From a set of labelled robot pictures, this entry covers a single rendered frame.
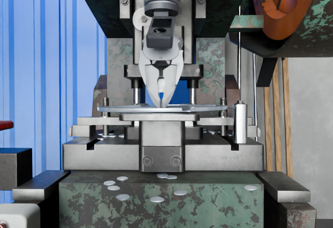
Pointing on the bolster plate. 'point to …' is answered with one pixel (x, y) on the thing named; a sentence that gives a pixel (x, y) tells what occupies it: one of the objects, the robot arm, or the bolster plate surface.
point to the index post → (240, 123)
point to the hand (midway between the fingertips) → (161, 103)
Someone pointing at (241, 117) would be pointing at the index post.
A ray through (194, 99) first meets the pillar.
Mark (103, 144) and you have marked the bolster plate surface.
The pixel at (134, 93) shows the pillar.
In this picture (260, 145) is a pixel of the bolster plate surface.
